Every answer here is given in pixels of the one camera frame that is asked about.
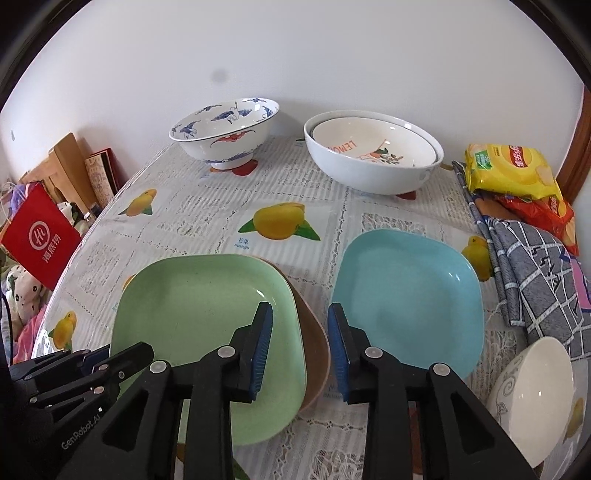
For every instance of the white bowl with grey swirls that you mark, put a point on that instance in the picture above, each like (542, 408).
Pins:
(535, 397)

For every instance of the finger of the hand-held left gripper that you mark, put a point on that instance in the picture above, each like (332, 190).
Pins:
(55, 367)
(115, 367)

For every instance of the red paper bag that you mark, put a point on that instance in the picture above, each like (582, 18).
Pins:
(41, 235)

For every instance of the yellow chips bag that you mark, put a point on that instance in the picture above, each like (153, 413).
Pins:
(508, 170)

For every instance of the brown wooden door frame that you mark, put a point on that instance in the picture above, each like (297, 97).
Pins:
(577, 157)

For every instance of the red chips bag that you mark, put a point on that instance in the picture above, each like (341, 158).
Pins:
(540, 214)

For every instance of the brown square plate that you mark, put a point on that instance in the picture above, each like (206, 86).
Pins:
(315, 350)

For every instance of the white bowl with fruit print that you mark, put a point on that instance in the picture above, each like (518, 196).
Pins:
(351, 136)

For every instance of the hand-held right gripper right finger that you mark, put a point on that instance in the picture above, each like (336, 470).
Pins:
(338, 355)

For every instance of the blue patterned white bowl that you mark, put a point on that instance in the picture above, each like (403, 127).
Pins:
(221, 147)

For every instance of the brown cardboard boxes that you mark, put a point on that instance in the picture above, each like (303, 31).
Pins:
(69, 166)

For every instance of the large plain white bowl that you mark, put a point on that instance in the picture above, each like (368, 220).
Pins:
(351, 175)

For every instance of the plush toy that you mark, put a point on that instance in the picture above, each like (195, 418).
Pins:
(21, 290)

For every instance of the blue square plate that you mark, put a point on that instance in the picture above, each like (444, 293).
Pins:
(406, 295)

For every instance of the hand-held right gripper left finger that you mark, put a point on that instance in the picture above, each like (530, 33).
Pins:
(261, 355)

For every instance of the grey checked cloth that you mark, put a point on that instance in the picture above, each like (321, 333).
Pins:
(531, 277)

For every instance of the green square plate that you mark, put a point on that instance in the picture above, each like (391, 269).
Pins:
(194, 304)

